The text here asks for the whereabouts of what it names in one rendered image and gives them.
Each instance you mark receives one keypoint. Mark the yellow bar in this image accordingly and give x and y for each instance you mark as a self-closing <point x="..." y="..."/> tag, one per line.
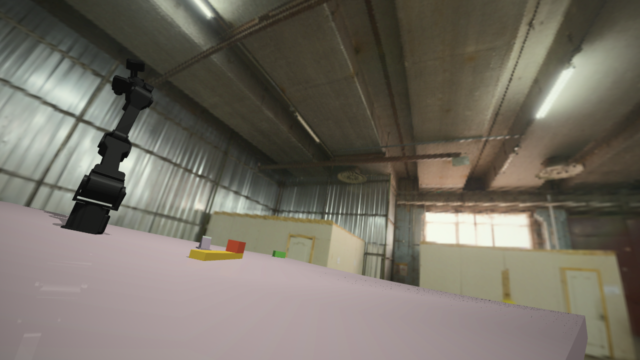
<point x="234" y="250"/>

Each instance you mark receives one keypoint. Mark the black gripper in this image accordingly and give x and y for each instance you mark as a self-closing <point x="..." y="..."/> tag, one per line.
<point x="134" y="66"/>

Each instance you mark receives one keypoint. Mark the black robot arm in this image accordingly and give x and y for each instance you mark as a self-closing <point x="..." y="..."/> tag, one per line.
<point x="105" y="183"/>

